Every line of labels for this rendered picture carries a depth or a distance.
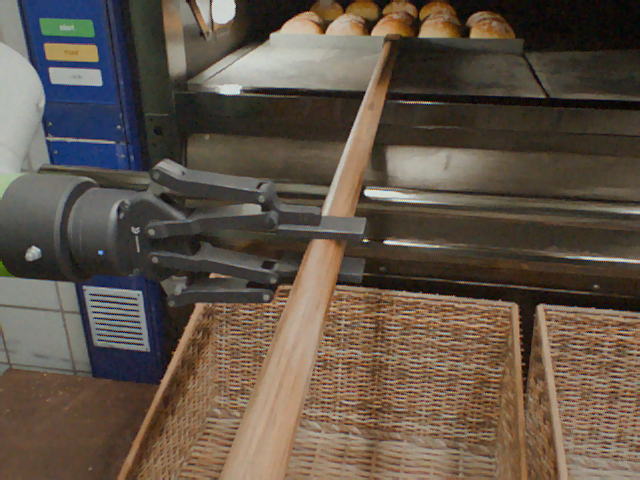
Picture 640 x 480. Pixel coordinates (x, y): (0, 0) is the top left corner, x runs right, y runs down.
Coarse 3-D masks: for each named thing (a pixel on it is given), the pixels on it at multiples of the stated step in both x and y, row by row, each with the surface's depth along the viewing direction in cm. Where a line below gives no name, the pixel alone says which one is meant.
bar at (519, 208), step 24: (48, 168) 75; (72, 168) 75; (96, 168) 75; (120, 168) 75; (288, 192) 70; (312, 192) 70; (360, 192) 69; (384, 192) 69; (408, 192) 69; (432, 192) 68; (456, 192) 68; (480, 192) 68; (432, 216) 69; (456, 216) 68; (480, 216) 68; (504, 216) 67; (528, 216) 67; (552, 216) 66; (576, 216) 66; (600, 216) 65; (624, 216) 65
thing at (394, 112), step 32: (192, 96) 107; (224, 96) 106; (256, 96) 105; (288, 96) 104; (320, 96) 104; (352, 96) 104; (416, 96) 103; (448, 96) 103; (480, 96) 103; (480, 128) 101; (512, 128) 100; (544, 128) 99; (576, 128) 98; (608, 128) 97
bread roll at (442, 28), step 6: (432, 24) 140; (438, 24) 140; (444, 24) 140; (450, 24) 140; (420, 30) 142; (426, 30) 141; (432, 30) 140; (438, 30) 140; (444, 30) 139; (450, 30) 139; (456, 30) 140; (420, 36) 142; (426, 36) 141; (432, 36) 140; (438, 36) 140; (444, 36) 139; (450, 36) 139; (456, 36) 140; (462, 36) 141
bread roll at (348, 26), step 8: (336, 24) 143; (344, 24) 143; (352, 24) 142; (360, 24) 143; (328, 32) 144; (336, 32) 143; (344, 32) 142; (352, 32) 142; (360, 32) 142; (368, 32) 144
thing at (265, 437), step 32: (384, 64) 111; (384, 96) 96; (352, 160) 67; (352, 192) 61; (320, 256) 48; (320, 288) 45; (288, 320) 41; (320, 320) 42; (288, 352) 38; (256, 384) 36; (288, 384) 35; (256, 416) 33; (288, 416) 34; (256, 448) 31; (288, 448) 32
